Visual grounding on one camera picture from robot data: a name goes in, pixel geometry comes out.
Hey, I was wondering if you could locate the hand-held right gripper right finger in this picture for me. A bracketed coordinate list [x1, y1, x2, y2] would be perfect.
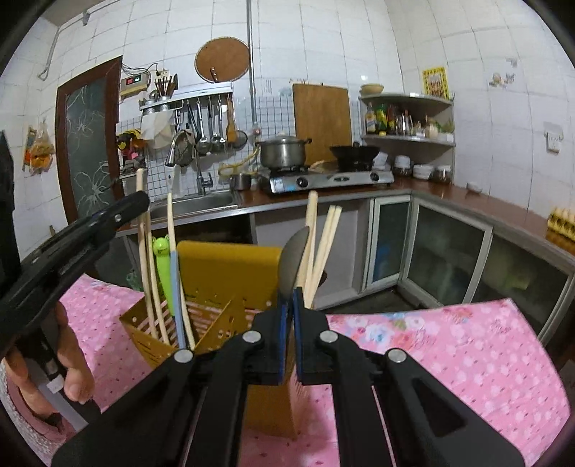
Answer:
[292, 287, 525, 467]

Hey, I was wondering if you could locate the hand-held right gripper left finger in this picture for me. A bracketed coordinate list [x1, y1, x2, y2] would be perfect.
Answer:
[51, 292, 293, 467]

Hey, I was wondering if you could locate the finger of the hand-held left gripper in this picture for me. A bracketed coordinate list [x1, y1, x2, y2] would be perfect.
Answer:
[40, 191, 150, 299]

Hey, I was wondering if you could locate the long wooden chopstick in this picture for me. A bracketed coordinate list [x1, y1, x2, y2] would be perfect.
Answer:
[167, 192, 197, 351]
[136, 168, 159, 339]
[147, 242, 170, 346]

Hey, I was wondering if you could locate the metal spoon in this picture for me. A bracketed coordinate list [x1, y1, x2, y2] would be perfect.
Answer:
[277, 226, 311, 299]

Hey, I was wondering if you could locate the yellow plastic utensil holder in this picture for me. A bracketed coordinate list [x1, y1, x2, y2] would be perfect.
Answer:
[119, 240, 324, 441]

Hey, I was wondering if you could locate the person's left hand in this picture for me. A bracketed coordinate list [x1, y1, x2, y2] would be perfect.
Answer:
[4, 304, 96, 420]

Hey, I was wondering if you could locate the steel kitchen sink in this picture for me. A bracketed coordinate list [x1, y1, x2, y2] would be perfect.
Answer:
[148, 189, 241, 223]

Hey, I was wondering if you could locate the dark wood glass door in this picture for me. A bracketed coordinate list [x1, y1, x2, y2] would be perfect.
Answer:
[55, 56, 127, 225]

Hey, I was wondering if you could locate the metal strainer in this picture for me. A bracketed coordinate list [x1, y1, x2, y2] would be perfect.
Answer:
[173, 130, 196, 165]

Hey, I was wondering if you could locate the chrome faucet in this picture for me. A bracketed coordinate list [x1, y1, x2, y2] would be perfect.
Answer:
[164, 132, 214, 196]

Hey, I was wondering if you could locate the white cloth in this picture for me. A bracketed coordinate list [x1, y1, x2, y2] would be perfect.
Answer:
[143, 112, 174, 149]

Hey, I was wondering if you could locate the row of hanging ladles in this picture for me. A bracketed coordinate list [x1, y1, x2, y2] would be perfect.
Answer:
[184, 96, 249, 156]

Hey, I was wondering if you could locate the hanging plastic bag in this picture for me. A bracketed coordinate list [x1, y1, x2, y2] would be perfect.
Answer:
[23, 121, 55, 174]

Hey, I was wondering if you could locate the white cabinet panel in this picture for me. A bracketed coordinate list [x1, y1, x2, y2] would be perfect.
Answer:
[252, 202, 373, 310]

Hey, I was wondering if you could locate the flat wooden utensil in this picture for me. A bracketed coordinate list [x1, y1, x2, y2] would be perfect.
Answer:
[296, 191, 319, 292]

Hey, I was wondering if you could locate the electric box with red display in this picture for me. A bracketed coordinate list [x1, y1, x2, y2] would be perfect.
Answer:
[119, 74, 150, 96]

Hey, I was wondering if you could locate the utensil cup with chopsticks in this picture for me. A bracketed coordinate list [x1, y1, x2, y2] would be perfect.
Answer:
[153, 73, 179, 103]

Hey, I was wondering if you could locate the narrow glass cabinet door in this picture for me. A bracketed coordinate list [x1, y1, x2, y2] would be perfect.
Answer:
[371, 195, 411, 292]

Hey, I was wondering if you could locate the pink floral tablecloth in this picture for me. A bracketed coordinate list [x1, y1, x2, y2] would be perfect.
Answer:
[9, 274, 571, 467]

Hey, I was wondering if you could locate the steel cooking pot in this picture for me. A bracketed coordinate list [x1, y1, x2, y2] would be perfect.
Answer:
[255, 133, 313, 169]

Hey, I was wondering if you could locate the steel gas stove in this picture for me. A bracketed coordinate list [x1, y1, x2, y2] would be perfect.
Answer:
[257, 165, 395, 195]

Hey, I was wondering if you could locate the round woven lid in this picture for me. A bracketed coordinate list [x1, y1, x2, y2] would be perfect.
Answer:
[194, 38, 250, 84]

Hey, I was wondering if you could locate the vertical metal pipe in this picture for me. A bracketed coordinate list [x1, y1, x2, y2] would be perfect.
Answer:
[246, 0, 258, 135]

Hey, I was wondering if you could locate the black wok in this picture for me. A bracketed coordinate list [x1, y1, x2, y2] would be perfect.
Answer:
[329, 141, 382, 171]

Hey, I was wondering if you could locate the wooden cutting board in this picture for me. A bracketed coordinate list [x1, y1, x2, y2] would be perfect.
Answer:
[292, 83, 353, 165]

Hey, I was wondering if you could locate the row of condiment bottles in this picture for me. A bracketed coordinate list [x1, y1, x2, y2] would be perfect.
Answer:
[365, 102, 454, 138]

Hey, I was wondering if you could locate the yellow egg carton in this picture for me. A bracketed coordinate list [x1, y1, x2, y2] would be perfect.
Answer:
[547, 207, 575, 239]

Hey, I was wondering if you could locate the wire basket of scrubbers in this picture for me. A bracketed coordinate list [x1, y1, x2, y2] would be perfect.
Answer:
[116, 129, 149, 180]

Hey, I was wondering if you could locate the green frog handle utensil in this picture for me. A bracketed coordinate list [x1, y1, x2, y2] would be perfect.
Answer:
[152, 236, 177, 317]

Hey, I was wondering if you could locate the light blue handled utensil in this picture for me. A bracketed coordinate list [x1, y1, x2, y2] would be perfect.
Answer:
[170, 251, 187, 350]

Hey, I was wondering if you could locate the steel wall utensil rack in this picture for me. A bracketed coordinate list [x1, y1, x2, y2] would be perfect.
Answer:
[139, 89, 234, 113]

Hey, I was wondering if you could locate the corner wall shelf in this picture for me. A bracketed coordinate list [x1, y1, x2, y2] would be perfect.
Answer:
[358, 93, 456, 147]

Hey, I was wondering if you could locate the yellow wall poster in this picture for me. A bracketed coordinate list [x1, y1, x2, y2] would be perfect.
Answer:
[421, 67, 450, 100]

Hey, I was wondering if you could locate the white wall socket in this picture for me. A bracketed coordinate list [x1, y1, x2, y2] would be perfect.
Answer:
[544, 121, 564, 153]

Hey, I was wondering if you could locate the teapot wall decal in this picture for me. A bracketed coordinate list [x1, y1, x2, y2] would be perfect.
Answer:
[489, 57, 517, 87]

